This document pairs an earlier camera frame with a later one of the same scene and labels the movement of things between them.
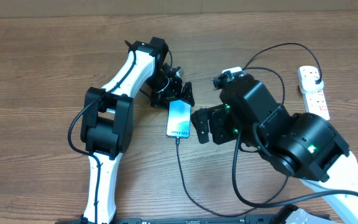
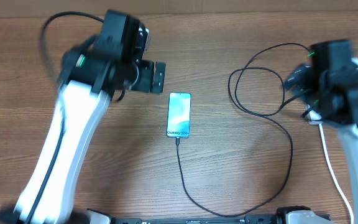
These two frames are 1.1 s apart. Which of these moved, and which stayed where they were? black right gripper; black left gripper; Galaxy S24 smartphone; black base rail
Moved: black right gripper; black left gripper
Stayed: Galaxy S24 smartphone; black base rail
